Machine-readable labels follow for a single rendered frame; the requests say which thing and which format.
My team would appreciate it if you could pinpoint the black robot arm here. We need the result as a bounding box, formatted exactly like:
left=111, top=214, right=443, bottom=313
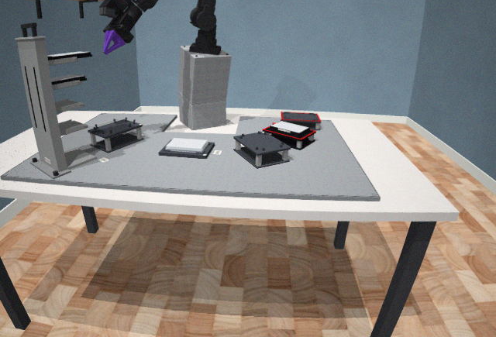
left=99, top=0, right=221, bottom=55

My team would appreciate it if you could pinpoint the grey slotted shelf rack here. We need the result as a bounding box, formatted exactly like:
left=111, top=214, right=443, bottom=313
left=17, top=37, right=97, bottom=172

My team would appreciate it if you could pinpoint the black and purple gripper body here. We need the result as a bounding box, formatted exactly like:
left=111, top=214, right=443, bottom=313
left=103, top=20, right=135, bottom=43

